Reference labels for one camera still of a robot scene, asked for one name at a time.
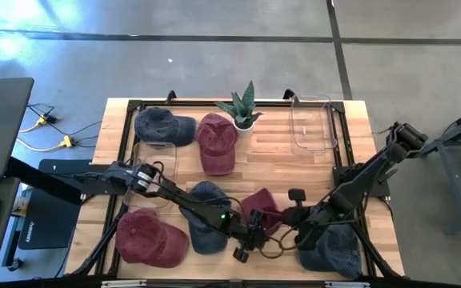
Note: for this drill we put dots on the white plant pot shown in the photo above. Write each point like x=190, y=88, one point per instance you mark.
x=243, y=133

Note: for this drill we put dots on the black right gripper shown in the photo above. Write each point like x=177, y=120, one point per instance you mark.
x=303, y=218

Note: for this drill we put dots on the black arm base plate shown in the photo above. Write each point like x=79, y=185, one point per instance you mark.
x=94, y=188
x=380, y=190

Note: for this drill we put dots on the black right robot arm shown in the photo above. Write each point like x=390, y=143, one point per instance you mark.
x=358, y=184

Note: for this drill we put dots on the navy blue baseball cap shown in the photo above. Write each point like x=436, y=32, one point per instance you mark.
x=203, y=241
x=338, y=254
x=160, y=124

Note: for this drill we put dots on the black aluminium table frame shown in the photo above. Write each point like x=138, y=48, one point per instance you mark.
x=133, y=105

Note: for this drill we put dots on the clear plastic bin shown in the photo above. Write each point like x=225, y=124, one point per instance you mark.
x=312, y=128
x=162, y=156

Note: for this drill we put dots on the black Husky case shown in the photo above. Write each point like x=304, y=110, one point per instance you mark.
x=46, y=224

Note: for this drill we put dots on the silver edge bracket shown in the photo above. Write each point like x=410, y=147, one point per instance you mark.
x=347, y=284
x=123, y=283

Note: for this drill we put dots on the black slanted beam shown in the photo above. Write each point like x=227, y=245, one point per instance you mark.
x=42, y=180

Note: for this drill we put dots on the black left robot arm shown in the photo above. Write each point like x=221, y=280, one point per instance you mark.
x=190, y=198

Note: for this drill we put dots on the green snake plant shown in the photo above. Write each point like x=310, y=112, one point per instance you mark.
x=243, y=106

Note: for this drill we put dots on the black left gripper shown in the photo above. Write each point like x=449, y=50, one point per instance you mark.
x=251, y=234

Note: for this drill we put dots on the black frame clamp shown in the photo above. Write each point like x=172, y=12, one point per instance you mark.
x=170, y=97
x=288, y=94

